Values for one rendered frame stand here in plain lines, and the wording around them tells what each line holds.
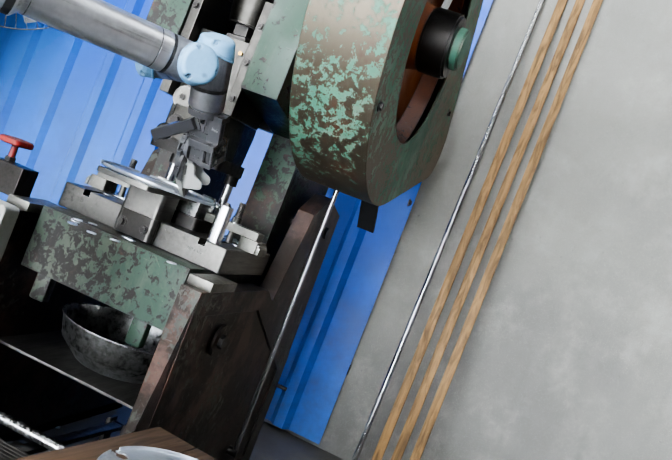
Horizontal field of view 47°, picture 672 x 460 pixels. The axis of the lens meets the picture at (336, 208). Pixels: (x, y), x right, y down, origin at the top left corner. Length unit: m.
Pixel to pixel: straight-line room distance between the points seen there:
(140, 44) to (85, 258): 0.60
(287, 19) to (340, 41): 0.34
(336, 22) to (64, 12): 0.49
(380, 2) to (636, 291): 1.76
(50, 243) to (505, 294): 1.69
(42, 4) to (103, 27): 0.10
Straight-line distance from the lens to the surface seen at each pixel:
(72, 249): 1.83
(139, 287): 1.74
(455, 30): 1.80
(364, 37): 1.49
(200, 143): 1.63
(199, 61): 1.41
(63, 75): 3.57
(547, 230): 2.93
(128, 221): 1.83
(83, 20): 1.36
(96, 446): 1.45
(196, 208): 1.90
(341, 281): 2.96
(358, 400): 3.03
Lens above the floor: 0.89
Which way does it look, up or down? level
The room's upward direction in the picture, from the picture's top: 21 degrees clockwise
